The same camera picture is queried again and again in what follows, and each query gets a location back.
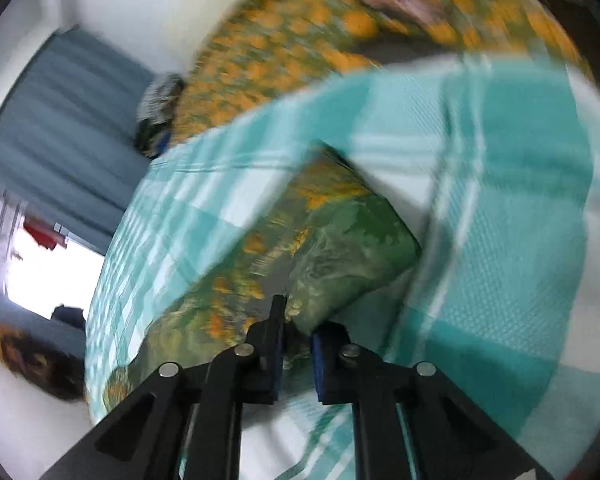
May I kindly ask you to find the blue curtain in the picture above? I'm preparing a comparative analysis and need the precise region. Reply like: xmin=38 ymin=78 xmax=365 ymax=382
xmin=0 ymin=27 xmax=157 ymax=257
xmin=0 ymin=280 xmax=87 ymax=346

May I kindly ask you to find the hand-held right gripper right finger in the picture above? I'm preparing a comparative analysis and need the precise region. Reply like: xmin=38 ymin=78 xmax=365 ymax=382
xmin=311 ymin=324 xmax=556 ymax=480

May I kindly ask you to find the red hanging cloth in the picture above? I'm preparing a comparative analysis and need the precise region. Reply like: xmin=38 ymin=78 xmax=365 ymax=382
xmin=24 ymin=216 xmax=69 ymax=252

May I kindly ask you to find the teal checked bed sheet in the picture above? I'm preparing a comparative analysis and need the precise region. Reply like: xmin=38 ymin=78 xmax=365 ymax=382
xmin=82 ymin=52 xmax=600 ymax=480

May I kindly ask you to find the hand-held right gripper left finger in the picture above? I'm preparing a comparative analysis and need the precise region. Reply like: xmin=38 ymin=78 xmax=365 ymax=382
xmin=40 ymin=294 xmax=287 ymax=480

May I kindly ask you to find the pink cloth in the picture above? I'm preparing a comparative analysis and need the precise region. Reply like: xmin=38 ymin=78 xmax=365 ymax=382
xmin=360 ymin=0 xmax=447 ymax=27

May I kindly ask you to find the orange floral blanket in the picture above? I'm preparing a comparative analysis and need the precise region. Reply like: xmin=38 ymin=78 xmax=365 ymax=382
xmin=172 ymin=0 xmax=596 ymax=147

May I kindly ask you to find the black hanging garment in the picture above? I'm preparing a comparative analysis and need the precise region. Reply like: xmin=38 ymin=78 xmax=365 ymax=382
xmin=50 ymin=305 xmax=88 ymax=332

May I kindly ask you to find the pile of folded clothes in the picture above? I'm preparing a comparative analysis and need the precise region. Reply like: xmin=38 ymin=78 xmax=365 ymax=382
xmin=132 ymin=74 xmax=186 ymax=158

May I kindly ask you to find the green landscape printed garment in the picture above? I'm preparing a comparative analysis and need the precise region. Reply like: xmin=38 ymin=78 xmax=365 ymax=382
xmin=102 ymin=150 xmax=423 ymax=411

